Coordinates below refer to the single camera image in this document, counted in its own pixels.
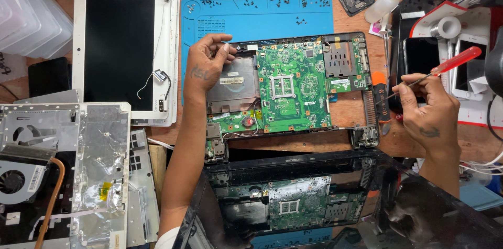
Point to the white tape roll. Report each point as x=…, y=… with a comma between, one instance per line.
x=446, y=28

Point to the red white paper box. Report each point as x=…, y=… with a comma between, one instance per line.
x=477, y=21

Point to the green laptop motherboard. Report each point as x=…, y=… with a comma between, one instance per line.
x=292, y=88

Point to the person's right hand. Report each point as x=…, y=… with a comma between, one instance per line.
x=430, y=115

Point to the silver metal keyboard plate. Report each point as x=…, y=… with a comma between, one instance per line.
x=143, y=186

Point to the small black screws group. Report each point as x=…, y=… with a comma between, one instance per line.
x=275, y=3

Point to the silver card reader slot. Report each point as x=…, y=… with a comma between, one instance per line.
x=338, y=59

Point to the thin metal pry tool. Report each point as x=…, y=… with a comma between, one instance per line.
x=386, y=50

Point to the black hard drive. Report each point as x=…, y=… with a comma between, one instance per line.
x=235, y=86

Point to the black laptop base chassis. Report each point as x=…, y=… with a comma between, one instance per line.
x=355, y=105

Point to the clear plastic storage boxes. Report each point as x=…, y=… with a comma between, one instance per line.
x=27, y=9

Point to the blue silicone repair mat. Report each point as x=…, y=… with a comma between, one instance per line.
x=259, y=17

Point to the white smartphone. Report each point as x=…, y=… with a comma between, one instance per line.
x=467, y=76

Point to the pink sticker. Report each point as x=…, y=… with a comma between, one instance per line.
x=375, y=30

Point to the black tablet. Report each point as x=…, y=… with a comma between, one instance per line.
x=408, y=9

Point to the cooling fan with copper pipe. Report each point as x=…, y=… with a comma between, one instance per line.
x=15, y=182

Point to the silver laptop palmrest cover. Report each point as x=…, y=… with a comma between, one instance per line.
x=98, y=170

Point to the orange black hand tool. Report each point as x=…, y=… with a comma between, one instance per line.
x=380, y=99

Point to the person's left hand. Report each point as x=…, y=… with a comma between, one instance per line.
x=202, y=70

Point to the white glue bottle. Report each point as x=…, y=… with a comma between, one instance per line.
x=383, y=5

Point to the black smartphone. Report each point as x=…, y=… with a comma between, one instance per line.
x=420, y=56

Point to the black glossy laptop screen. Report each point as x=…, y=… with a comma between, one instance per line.
x=412, y=217

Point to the white laptop screen lid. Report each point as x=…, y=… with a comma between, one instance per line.
x=118, y=44

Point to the black rectangular device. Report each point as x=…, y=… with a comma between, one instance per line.
x=49, y=77

